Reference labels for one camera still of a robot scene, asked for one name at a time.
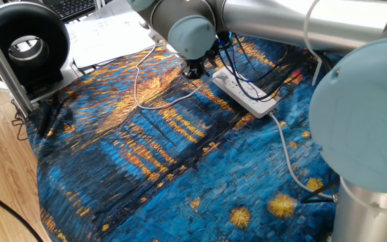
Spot thick white power strip cable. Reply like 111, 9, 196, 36
267, 112, 336, 200

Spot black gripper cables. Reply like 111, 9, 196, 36
213, 32, 304, 102

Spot aluminium profile post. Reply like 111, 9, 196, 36
0, 13, 35, 118

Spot black computer keyboard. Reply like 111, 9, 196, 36
42, 0, 97, 22

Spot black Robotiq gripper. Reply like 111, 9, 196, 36
182, 46, 221, 81

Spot black round duct fan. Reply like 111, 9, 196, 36
0, 1, 71, 92

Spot black floor cable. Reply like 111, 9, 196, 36
0, 181, 44, 242

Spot thin white lamp power cord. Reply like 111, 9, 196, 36
133, 43, 228, 111

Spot starry night painting tablecloth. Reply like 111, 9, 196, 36
25, 32, 344, 242

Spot white power strip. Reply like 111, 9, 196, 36
212, 67, 278, 119

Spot white paper sheets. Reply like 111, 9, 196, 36
64, 0, 157, 69

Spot thin black hanging wire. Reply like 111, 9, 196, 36
11, 100, 30, 141

